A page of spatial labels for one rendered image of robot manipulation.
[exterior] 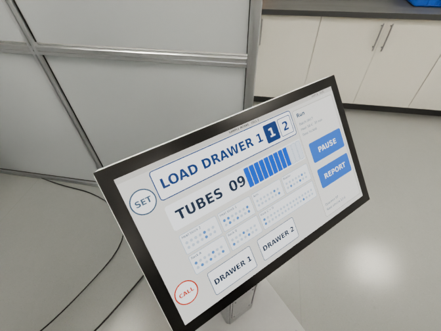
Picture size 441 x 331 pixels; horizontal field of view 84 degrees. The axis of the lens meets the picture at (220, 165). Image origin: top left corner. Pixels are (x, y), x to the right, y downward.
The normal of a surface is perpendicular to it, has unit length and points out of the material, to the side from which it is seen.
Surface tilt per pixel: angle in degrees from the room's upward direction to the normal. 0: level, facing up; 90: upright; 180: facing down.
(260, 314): 3
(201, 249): 50
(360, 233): 0
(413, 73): 90
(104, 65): 90
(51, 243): 0
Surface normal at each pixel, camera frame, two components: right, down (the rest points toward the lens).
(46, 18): -0.18, 0.72
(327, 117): 0.41, 0.02
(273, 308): 0.06, -0.73
